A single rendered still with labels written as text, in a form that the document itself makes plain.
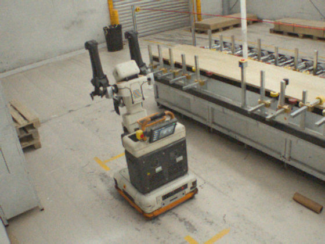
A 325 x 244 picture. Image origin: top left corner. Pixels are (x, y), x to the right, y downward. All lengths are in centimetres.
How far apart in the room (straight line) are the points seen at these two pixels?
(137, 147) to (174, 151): 41
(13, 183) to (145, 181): 135
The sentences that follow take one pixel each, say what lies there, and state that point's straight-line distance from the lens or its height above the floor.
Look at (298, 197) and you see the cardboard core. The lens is 343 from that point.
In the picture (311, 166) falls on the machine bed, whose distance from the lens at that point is 370.
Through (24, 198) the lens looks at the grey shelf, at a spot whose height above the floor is 23.
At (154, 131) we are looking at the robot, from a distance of 281.
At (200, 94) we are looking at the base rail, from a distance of 410.
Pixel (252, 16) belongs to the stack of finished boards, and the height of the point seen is 27.
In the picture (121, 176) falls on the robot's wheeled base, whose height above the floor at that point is 28.
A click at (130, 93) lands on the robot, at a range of 306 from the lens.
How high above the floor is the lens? 222
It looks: 26 degrees down
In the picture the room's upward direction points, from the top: 7 degrees counter-clockwise
